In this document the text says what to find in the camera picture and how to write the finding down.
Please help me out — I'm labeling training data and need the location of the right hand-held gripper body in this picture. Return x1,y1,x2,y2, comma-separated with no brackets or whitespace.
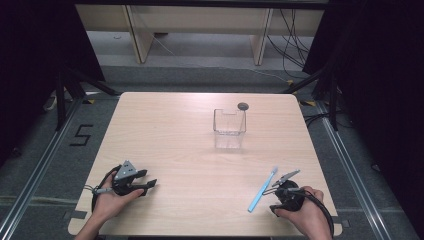
270,169,307,213

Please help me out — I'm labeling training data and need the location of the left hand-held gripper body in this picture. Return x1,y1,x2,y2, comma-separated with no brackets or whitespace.
111,160,145,197

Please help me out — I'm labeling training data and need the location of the blue toothbrush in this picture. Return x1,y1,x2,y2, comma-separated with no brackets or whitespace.
247,166,279,214

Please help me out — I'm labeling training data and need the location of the clear plastic container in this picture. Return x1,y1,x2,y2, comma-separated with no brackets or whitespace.
212,107,248,150

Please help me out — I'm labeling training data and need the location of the person's right hand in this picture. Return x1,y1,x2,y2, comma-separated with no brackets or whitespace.
273,185,332,235

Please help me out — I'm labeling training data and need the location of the person's left hand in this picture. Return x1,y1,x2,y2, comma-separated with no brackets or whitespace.
93,173,145,221

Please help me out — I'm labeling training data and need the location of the black metal stand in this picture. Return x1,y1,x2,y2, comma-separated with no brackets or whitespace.
282,62,340,132
54,63,122,132

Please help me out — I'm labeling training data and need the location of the black curtain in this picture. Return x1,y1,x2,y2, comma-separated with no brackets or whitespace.
0,0,106,168
302,0,424,231

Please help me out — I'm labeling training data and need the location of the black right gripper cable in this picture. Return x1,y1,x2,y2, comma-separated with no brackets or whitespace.
283,187,336,238

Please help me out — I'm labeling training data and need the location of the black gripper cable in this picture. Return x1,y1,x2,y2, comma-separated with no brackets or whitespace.
83,164,123,213
283,187,336,238

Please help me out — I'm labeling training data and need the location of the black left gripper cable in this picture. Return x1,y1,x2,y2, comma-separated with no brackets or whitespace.
83,164,123,213

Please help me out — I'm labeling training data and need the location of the aluminium floor rail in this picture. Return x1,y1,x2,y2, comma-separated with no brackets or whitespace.
315,99,393,240
0,98,85,240

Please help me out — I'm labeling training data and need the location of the bundle of black cables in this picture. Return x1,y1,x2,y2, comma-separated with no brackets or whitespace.
265,8,312,80

